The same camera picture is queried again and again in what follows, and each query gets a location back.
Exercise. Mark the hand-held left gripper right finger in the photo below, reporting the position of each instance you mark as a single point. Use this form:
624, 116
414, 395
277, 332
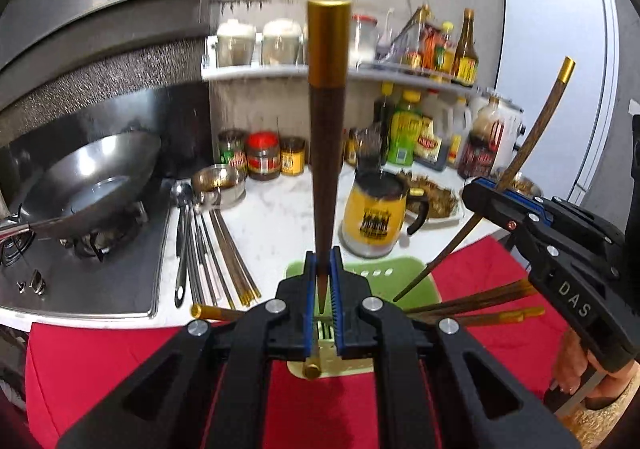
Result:
339, 304

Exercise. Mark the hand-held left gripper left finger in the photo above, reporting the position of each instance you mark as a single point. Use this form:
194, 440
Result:
310, 304

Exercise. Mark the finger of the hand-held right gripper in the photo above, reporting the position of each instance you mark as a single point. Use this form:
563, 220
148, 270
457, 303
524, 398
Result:
575, 219
492, 204

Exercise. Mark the green utensil holder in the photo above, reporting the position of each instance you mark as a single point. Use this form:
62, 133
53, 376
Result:
400, 279

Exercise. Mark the person's right hand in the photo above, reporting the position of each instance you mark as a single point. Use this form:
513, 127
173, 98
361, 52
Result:
570, 364

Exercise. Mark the plate of food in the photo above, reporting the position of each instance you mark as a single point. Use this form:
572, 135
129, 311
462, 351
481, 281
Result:
440, 199

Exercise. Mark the brown glass jar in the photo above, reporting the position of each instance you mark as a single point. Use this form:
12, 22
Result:
482, 144

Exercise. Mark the white kitchen appliance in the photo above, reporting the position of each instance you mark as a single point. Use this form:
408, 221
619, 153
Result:
517, 139

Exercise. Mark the white cap jug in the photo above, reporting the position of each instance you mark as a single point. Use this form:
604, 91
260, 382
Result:
460, 129

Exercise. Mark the large dark liquid jug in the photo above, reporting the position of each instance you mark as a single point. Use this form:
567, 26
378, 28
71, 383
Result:
432, 144

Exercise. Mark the yellow mug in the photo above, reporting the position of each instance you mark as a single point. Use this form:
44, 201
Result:
375, 219

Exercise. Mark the bundle of metal chopsticks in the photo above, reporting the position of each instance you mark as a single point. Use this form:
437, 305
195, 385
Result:
230, 254

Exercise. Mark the green bottle yellow cap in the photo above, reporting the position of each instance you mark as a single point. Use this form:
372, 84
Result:
405, 134

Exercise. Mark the cream fleece garment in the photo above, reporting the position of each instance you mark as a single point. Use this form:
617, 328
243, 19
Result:
595, 429

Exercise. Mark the dark bottle yellow cap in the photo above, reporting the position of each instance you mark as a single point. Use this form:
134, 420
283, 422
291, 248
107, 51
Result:
384, 114

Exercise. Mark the small steel bowl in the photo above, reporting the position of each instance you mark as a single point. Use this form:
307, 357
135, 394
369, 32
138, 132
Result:
220, 194

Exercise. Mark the yellow label jar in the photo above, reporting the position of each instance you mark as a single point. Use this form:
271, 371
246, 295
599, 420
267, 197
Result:
293, 159

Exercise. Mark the metal spoon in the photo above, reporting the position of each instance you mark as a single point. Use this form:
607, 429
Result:
192, 209
181, 194

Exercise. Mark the tall dark sauce bottle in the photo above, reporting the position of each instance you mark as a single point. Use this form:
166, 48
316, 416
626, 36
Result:
465, 54

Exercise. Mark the red lid dark jar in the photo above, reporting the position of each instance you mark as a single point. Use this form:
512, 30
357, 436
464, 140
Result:
262, 156

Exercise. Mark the small yellow cap bottle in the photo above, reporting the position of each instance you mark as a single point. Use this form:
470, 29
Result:
446, 51

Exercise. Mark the red sauce bottle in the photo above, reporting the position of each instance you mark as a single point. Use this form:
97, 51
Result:
431, 49

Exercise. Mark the green label jar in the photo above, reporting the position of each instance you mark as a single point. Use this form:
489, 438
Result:
232, 156

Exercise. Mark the clear glass bottle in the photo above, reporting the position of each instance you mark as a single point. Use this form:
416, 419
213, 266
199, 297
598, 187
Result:
416, 39

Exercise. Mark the white refrigerator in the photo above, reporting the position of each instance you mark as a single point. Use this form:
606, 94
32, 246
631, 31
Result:
550, 29

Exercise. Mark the clear glass cup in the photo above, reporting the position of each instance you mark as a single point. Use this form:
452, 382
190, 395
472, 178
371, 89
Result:
392, 49

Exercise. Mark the large glass jar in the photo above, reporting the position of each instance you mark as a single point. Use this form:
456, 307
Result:
363, 41

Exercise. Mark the steel gas stove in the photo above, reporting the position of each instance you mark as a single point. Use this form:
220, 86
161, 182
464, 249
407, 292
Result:
100, 289

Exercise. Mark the red tablecloth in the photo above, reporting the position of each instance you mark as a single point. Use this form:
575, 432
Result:
100, 369

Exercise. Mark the steel wok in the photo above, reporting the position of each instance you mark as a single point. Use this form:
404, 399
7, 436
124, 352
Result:
90, 179

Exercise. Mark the spice jar white lid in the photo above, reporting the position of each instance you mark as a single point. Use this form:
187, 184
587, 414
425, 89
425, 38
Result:
235, 44
282, 44

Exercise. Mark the white wall shelf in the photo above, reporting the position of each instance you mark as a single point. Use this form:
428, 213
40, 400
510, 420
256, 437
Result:
260, 71

